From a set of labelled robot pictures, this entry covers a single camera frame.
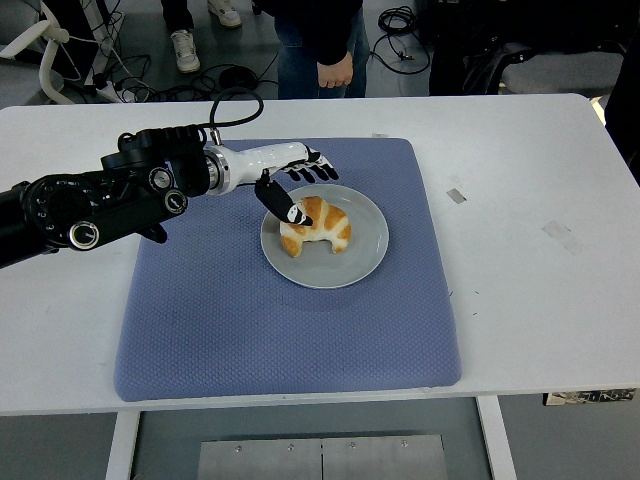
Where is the person's hand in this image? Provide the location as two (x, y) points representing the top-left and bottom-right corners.
(317, 49), (355, 90)

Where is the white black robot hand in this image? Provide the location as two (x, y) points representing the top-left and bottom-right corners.
(224, 141), (340, 227)

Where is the croissant bread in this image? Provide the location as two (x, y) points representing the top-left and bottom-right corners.
(278, 195), (353, 259)

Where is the pale grey round plate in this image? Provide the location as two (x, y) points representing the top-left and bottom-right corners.
(260, 183), (391, 290)

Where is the grey metal plate with screws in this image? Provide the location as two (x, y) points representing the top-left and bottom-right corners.
(197, 434), (447, 480)

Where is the person in blue jeans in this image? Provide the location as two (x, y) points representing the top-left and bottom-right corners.
(252, 0), (372, 100)

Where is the white power strip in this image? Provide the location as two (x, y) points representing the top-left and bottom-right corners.
(92, 79), (137, 104)

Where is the blue quilted mat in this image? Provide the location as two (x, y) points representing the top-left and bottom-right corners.
(113, 137), (462, 404)

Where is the grey cushioned chair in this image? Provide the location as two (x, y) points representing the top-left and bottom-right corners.
(499, 42), (626, 97)

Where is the white table leg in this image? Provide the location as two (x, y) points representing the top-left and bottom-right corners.
(104, 410), (142, 480)
(475, 396), (517, 480)

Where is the black white label sticker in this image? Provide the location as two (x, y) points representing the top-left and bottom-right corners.
(543, 388), (636, 407)

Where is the black coiled floor cable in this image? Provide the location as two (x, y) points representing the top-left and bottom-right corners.
(369, 5), (432, 76)

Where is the thin black floor cable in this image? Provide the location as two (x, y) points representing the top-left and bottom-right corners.
(159, 49), (279, 101)

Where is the white office chair frame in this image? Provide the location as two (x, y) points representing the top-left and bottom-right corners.
(0, 0), (76, 106)

